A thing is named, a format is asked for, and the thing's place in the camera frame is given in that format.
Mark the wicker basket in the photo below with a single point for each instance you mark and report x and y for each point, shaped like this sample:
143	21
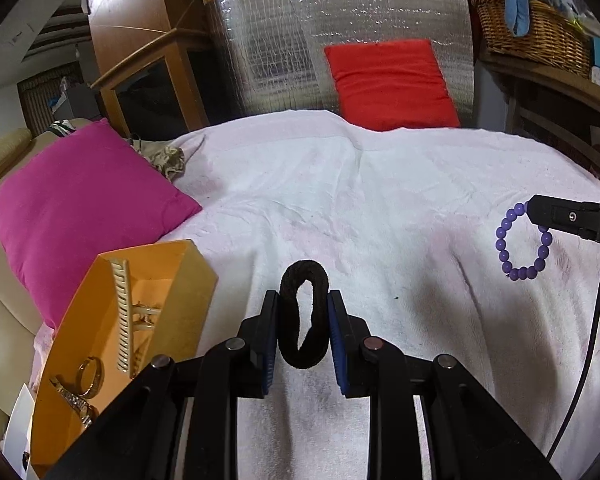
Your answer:
551	40

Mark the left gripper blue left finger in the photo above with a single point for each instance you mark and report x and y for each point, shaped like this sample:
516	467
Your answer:
269	339

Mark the white box lid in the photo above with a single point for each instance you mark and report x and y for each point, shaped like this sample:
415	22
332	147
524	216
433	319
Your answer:
16	445

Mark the black hair scrunchie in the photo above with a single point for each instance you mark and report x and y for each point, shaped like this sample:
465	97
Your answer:
302	336

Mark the wooden pillar cabinet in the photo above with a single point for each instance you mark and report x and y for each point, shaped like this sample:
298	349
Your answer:
130	36

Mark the orange cardboard box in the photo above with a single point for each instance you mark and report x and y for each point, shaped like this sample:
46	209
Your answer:
171	275

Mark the red cushion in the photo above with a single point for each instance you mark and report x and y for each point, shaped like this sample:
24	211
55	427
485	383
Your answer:
387	85

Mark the rhinestone hair clip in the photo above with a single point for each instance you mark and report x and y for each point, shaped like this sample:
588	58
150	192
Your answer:
85	411

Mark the silver bangle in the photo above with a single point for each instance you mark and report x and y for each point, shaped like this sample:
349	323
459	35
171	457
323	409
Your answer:
89	377

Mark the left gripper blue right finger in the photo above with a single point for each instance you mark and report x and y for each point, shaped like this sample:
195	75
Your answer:
340	333

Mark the wooden side table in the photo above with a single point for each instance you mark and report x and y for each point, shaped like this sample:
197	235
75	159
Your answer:
540	102

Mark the magenta pillow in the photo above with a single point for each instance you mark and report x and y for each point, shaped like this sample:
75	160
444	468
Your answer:
85	194

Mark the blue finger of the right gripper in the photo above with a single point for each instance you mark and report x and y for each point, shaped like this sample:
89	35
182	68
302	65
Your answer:
577	218

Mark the crumpled beige cloth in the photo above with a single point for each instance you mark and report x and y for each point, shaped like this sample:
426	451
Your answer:
167	160

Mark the beige hair claw clip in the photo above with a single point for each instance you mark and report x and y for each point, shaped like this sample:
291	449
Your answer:
132	317

